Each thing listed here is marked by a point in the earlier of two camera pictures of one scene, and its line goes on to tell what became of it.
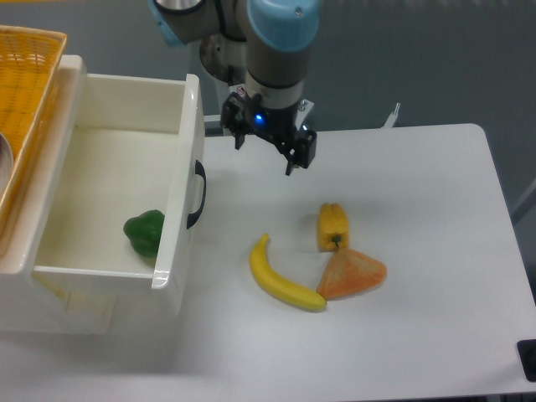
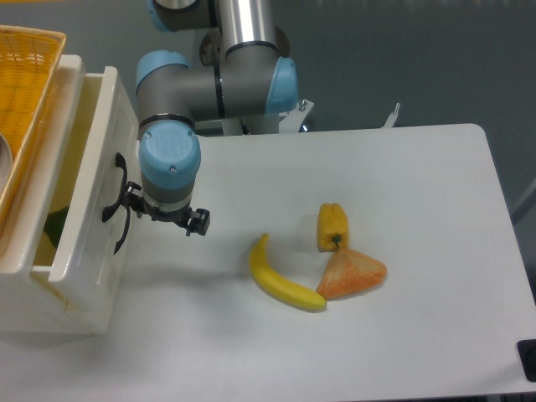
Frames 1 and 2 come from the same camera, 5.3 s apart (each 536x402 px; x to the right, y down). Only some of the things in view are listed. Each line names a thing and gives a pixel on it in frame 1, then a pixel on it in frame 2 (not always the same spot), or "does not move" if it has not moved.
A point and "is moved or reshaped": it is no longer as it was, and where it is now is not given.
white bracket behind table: (392, 117) does not move
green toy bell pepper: (144, 231) to (54, 224)
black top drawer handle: (200, 170) to (121, 162)
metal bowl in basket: (6, 162) does not move
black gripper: (275, 125) to (198, 223)
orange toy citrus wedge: (349, 272) does not move
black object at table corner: (527, 355) does not move
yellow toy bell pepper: (332, 228) does not move
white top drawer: (115, 146) is moved or reshaped
